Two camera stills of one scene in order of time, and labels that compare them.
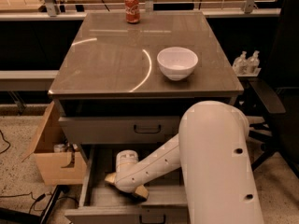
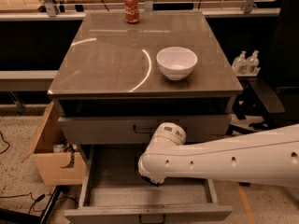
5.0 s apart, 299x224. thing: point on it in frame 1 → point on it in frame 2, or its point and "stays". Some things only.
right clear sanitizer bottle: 253,63 stays
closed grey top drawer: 118,130 stays
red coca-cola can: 132,8 stays
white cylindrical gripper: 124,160 → 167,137
